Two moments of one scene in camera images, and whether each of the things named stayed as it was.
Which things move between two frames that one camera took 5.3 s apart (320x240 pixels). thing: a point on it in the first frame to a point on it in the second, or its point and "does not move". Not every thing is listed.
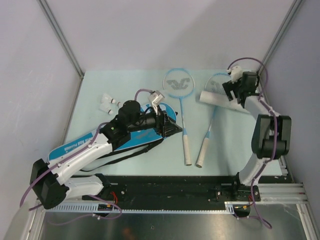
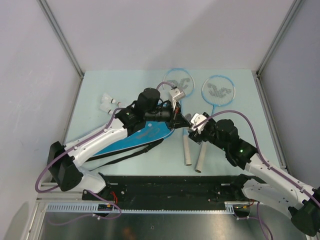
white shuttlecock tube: (221, 99) to (188, 116)
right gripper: (228, 86) to (197, 137)
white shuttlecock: (106, 98) does not move
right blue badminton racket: (214, 84) does not move
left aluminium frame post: (62, 37) does not move
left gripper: (171, 128) to (177, 120)
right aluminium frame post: (294, 8) does not move
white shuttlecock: (105, 108) does not move
